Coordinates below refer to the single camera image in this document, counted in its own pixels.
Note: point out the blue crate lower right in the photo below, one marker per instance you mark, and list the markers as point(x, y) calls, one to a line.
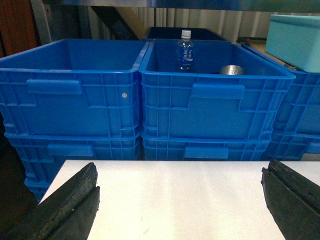
point(291, 146)

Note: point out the clear water bottle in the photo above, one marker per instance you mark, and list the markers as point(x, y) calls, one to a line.
point(184, 52)

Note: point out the metal bowl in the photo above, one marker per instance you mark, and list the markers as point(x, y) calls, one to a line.
point(232, 70)

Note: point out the blue crate top left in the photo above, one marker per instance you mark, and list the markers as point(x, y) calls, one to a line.
point(73, 87)

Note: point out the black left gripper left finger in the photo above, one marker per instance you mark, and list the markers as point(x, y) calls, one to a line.
point(67, 214)

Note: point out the blue crate lower left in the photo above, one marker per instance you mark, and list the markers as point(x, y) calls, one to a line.
point(43, 155)

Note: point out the teal foam box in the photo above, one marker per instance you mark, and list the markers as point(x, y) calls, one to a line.
point(295, 39)

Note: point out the blue crate right stack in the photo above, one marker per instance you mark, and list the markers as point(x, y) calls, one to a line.
point(299, 112)

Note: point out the blue crate lower middle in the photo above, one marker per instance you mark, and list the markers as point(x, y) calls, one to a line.
point(196, 149)

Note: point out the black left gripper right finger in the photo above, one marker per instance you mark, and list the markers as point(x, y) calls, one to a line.
point(293, 201)

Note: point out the blue crate with bottle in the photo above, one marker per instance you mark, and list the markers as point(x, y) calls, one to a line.
point(203, 104)

